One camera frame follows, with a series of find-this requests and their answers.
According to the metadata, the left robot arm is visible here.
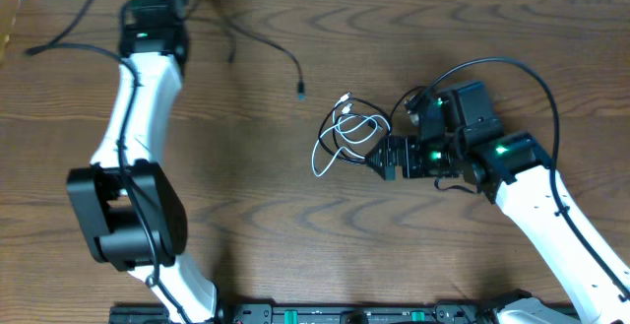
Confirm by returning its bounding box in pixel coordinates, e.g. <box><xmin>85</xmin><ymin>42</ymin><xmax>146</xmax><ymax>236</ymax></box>
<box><xmin>67</xmin><ymin>0</ymin><xmax>225</xmax><ymax>323</ymax></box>

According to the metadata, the black USB cable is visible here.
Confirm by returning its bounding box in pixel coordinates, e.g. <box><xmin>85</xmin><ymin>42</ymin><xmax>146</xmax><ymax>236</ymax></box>
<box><xmin>317</xmin><ymin>85</ymin><xmax>427</xmax><ymax>166</ymax></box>

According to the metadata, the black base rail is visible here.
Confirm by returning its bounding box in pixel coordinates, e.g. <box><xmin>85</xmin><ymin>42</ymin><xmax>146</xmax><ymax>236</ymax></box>
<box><xmin>107</xmin><ymin>303</ymin><xmax>496</xmax><ymax>324</ymax></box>

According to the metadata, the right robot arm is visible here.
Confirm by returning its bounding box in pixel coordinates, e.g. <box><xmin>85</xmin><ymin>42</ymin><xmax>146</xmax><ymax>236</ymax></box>
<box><xmin>366</xmin><ymin>81</ymin><xmax>629</xmax><ymax>323</ymax></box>

